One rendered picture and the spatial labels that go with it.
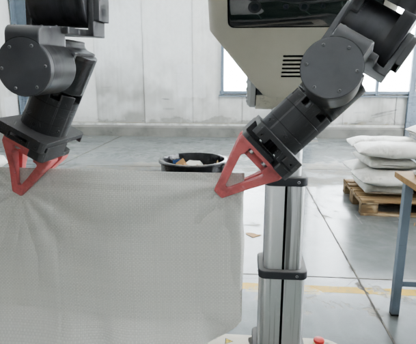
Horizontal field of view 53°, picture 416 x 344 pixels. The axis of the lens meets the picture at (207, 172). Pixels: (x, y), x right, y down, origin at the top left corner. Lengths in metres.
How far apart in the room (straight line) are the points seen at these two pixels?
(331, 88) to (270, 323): 0.91
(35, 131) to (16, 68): 0.10
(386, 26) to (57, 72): 0.34
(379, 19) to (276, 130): 0.15
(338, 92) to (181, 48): 8.24
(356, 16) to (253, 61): 0.48
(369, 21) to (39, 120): 0.38
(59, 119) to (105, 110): 8.46
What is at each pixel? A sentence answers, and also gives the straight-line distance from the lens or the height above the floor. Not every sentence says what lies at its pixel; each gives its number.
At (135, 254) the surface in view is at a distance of 0.55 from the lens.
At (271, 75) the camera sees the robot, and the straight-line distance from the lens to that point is 0.98.
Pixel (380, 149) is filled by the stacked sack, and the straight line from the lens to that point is 3.86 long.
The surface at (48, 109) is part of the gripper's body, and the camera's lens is 0.53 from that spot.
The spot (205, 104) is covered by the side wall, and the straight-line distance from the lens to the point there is 8.55.
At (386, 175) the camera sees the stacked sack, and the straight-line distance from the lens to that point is 3.88.
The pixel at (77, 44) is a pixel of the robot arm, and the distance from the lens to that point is 0.53.
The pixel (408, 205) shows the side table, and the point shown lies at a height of 0.59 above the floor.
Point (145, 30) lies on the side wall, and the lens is 8.77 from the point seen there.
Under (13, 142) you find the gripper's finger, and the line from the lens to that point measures 0.56.
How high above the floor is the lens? 1.20
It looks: 13 degrees down
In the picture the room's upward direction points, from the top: straight up
